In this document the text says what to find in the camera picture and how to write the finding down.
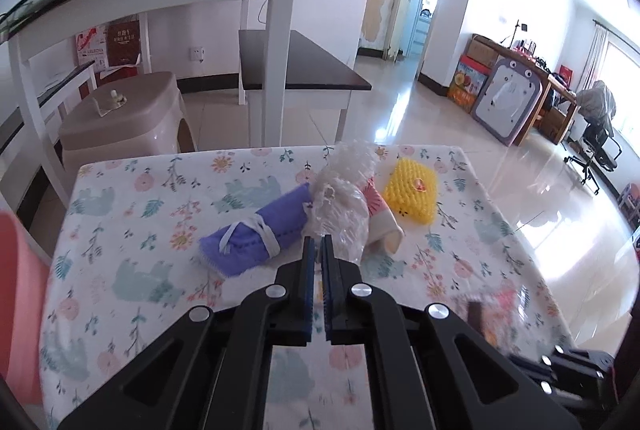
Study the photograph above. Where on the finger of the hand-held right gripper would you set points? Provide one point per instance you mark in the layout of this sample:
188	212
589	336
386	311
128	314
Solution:
575	397
585	362

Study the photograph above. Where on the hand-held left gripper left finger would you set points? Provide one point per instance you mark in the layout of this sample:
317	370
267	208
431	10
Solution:
307	290

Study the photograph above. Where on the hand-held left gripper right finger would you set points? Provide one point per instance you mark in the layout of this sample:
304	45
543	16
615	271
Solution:
327	290

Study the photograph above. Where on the clear plastic bag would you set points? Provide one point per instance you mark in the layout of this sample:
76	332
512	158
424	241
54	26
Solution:
345	200

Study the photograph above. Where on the clear red snack packet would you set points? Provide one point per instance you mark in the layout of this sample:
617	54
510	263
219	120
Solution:
492	315

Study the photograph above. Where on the pink plastic bucket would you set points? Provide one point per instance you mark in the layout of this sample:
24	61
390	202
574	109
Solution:
15	300

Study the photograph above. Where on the rolled purple towel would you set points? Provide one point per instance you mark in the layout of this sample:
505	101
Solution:
260	230

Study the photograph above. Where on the cream pink striped sock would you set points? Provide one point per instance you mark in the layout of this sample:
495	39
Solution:
385	227

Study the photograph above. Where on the large yellow foam fruit net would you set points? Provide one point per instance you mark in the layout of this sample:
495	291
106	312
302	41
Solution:
410	187

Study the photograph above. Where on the floral printed tablecloth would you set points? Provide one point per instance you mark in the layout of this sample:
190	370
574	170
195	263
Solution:
150	250

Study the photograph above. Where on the black office chair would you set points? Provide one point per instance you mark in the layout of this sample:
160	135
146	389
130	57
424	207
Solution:
597	144

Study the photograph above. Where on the dark top white bench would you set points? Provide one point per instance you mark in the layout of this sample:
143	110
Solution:
55	87
300	64

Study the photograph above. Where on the beige plastic stool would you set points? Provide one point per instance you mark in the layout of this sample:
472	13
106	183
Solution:
125	129

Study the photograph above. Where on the colourful fruit carton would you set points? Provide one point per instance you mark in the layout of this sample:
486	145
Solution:
467	84

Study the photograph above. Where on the grey children's drawing board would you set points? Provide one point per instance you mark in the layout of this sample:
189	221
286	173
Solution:
505	102

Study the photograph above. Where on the grey jacket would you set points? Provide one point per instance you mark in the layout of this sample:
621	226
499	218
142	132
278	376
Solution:
597	99

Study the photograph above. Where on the small white plastic item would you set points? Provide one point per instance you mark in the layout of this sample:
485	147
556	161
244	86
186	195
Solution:
112	102

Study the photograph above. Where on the wooden table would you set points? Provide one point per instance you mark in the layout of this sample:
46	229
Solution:
555	92

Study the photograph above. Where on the brown cardboard box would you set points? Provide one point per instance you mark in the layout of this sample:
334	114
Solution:
482	49

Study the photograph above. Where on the dark red gift bag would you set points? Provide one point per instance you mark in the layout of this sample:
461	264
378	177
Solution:
124	44

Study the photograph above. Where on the light curtain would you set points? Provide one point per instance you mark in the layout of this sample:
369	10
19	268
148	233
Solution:
595	54

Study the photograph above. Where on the tripod stand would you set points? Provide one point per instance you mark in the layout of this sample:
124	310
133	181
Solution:
515	32

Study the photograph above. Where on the white red gift bag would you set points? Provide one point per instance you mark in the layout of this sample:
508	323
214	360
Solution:
92	47

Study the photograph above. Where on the wall outlet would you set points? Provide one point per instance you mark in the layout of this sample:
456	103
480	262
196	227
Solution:
197	54

